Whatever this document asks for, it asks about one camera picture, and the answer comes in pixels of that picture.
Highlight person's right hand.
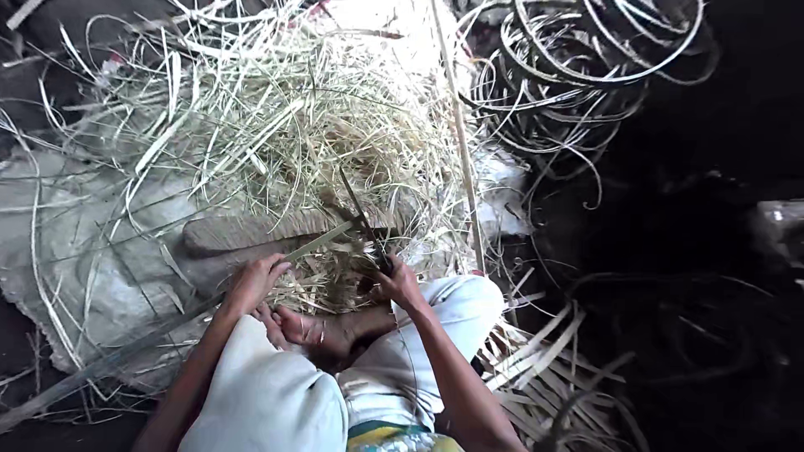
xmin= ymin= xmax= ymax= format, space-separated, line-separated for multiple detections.
xmin=374 ymin=254 xmax=430 ymax=314

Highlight pile of bamboo shavings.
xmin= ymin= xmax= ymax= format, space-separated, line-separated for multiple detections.
xmin=55 ymin=0 xmax=484 ymax=315

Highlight person's body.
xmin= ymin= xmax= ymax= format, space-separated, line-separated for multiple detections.
xmin=346 ymin=420 xmax=466 ymax=452

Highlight long thin bamboo pole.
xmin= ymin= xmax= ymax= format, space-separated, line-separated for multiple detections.
xmin=430 ymin=0 xmax=487 ymax=275

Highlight bundle of coiled strips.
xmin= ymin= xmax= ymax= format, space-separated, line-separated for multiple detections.
xmin=457 ymin=0 xmax=720 ymax=211

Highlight pile of flat bamboo splints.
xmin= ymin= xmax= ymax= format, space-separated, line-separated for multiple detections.
xmin=480 ymin=268 xmax=648 ymax=452

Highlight person's right forearm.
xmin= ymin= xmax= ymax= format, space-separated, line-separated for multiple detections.
xmin=411 ymin=303 xmax=528 ymax=452

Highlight worn wooden block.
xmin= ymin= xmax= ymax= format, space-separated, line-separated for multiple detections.
xmin=181 ymin=209 xmax=404 ymax=259

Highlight long bamboo strip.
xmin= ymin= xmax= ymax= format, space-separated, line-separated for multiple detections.
xmin=0 ymin=219 xmax=358 ymax=435

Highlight person's left hand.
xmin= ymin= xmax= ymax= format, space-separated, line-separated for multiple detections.
xmin=222 ymin=253 xmax=292 ymax=319

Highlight pale sack mat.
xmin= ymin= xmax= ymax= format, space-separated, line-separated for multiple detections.
xmin=0 ymin=113 xmax=533 ymax=395

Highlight person's left forearm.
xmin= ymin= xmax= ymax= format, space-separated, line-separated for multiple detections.
xmin=131 ymin=305 xmax=241 ymax=452

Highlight dark long-bladed knife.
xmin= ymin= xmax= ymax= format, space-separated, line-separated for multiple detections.
xmin=339 ymin=167 xmax=394 ymax=277

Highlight person's legs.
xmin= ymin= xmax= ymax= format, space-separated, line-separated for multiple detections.
xmin=178 ymin=274 xmax=505 ymax=452

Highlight pale shiny object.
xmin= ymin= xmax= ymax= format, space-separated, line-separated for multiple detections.
xmin=754 ymin=200 xmax=804 ymax=267

